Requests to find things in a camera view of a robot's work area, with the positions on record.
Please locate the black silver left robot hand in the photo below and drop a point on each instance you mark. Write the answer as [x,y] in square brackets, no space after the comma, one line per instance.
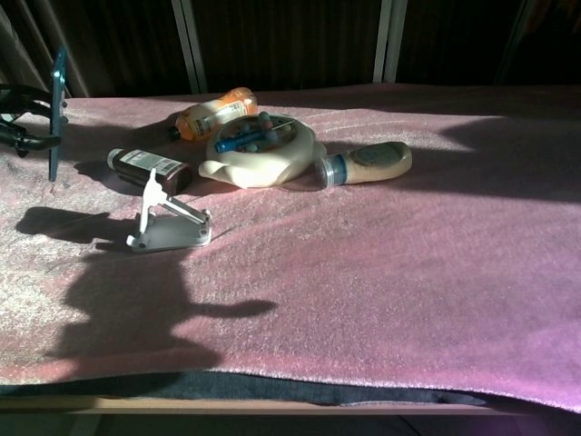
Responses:
[25,136]

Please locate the blue smartphone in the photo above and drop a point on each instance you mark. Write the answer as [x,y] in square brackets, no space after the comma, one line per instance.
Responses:
[57,109]

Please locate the white folding phone stand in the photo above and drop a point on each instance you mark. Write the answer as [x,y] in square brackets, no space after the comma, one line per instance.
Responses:
[172,231]

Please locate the dark bottle with white label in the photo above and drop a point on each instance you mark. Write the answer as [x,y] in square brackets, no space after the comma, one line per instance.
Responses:
[136,165]

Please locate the dark brown curtain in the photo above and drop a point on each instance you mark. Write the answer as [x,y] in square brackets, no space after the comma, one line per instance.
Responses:
[490,36]
[290,41]
[113,41]

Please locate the orange bottle with white label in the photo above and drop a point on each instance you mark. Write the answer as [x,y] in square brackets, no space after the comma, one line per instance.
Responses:
[209,115]

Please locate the blue pens in tray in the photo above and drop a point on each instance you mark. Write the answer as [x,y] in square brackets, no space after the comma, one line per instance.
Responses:
[240,141]

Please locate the white round fishing toy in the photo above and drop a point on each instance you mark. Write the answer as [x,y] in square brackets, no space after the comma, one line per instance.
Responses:
[263,165]

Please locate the dark grey under cloth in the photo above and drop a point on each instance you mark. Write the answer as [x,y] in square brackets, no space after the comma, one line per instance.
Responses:
[254,388]

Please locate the pink table cloth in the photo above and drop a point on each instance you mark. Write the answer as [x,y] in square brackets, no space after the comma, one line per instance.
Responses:
[345,272]

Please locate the cream bottle with blue cap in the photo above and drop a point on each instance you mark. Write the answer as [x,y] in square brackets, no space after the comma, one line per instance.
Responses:
[372,163]

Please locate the white window post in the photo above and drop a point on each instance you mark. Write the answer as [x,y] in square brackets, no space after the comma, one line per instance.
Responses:
[389,41]
[190,45]

